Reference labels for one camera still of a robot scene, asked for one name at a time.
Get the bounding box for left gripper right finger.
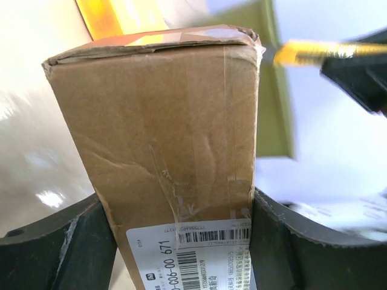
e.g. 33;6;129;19
250;189;386;290

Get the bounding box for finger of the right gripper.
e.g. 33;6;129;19
319;27;387;117

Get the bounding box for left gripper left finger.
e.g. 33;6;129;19
1;194;117;289

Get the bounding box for yellow utility knife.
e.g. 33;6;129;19
262;40;386;66

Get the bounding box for brown cardboard express box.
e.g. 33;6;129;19
42;25;264;289

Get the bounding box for orange small carton box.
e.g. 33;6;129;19
74;0;212;42

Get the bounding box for olive green plastic bin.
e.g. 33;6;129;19
210;1;296;159

